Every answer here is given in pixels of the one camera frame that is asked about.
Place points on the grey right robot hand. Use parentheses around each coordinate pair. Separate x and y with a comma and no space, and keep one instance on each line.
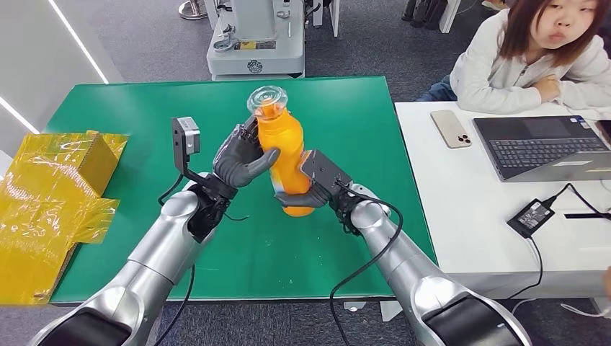
(300,200)

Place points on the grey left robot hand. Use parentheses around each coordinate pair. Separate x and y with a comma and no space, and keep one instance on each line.
(238,162)

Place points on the orange plastic bottle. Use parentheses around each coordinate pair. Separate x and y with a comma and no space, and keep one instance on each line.
(284,143)

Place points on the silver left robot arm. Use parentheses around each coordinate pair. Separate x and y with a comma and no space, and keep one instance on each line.
(157,258)

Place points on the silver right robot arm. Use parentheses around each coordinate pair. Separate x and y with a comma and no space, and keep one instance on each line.
(410,281)

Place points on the white machine base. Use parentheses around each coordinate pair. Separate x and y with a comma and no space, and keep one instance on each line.
(258,52)

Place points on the green table mat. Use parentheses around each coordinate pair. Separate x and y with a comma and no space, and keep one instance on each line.
(119,110)

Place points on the chrome stand base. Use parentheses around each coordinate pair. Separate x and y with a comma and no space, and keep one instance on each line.
(191,9)

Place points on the beige smartphone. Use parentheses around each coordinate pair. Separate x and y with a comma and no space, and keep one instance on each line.
(450,129)

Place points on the white desk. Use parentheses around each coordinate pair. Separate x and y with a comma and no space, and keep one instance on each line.
(468,215)

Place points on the white furniture panel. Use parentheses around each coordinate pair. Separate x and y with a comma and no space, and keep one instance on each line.
(335,16)

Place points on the yellow film wrapped cardboard box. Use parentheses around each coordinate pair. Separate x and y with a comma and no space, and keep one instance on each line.
(43,200)

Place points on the black power adapter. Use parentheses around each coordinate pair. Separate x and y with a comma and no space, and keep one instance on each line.
(531,218)

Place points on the white table leg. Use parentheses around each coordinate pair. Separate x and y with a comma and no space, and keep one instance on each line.
(448,14)

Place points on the person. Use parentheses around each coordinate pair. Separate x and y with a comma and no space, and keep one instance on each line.
(501,71)

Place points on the dark grey laptop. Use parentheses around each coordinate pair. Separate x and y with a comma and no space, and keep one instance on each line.
(539,150)

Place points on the thin black strip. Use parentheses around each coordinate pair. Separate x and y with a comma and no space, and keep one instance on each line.
(588,216)

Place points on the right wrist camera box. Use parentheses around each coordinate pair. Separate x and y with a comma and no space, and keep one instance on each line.
(324,172)

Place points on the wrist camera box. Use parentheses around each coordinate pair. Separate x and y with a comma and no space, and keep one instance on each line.
(184,138)
(324,172)

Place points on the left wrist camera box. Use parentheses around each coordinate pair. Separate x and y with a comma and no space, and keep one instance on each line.
(184,138)

